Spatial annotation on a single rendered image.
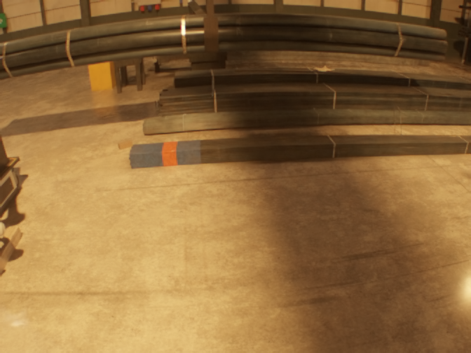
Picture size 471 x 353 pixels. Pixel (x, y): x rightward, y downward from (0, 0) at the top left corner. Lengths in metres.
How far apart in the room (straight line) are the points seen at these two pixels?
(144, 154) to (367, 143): 2.33
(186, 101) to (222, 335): 3.17
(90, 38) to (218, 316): 3.13
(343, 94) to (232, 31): 1.88
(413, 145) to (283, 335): 2.87
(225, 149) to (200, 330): 2.03
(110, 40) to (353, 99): 3.21
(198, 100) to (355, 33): 2.09
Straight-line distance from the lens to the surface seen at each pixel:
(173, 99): 4.44
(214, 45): 3.79
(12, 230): 3.01
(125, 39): 3.82
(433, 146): 4.35
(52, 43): 4.16
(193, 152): 3.48
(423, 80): 6.29
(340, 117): 4.66
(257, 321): 2.00
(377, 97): 5.09
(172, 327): 2.00
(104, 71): 7.23
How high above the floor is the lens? 1.59
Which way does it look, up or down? 31 degrees down
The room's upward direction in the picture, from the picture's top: 1 degrees counter-clockwise
